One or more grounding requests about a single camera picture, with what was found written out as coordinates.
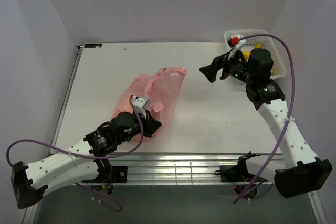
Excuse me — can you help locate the white plastic basket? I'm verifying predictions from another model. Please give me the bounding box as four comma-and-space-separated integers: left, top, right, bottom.
224, 29, 287, 80

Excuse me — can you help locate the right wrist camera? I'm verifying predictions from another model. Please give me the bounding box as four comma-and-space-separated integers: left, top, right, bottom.
227, 33, 246, 60

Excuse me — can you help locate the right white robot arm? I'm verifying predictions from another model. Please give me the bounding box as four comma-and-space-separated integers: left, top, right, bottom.
199, 48, 332, 198

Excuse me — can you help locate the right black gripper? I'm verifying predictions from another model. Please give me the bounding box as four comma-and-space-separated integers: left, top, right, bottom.
199, 46, 254, 83

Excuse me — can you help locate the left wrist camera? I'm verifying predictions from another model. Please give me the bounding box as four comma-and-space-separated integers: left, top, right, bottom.
131, 95, 151, 118

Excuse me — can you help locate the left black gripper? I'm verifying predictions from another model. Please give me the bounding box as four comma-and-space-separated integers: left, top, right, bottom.
117, 108, 162, 145

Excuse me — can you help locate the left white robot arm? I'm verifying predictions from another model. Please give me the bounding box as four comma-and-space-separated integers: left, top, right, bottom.
11, 111, 162, 209

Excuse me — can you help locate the pink plastic bag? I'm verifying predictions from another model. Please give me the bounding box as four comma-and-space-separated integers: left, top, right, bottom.
112, 67, 187, 127

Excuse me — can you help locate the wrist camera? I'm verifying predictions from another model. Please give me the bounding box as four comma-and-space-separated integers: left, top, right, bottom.
131, 95, 151, 118
227, 33, 246, 60

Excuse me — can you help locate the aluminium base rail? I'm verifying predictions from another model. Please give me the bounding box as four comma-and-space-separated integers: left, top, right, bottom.
31, 152, 316, 187

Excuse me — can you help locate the yellow fake banana bunch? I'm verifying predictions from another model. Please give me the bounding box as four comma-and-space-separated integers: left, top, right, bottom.
243, 42, 262, 62

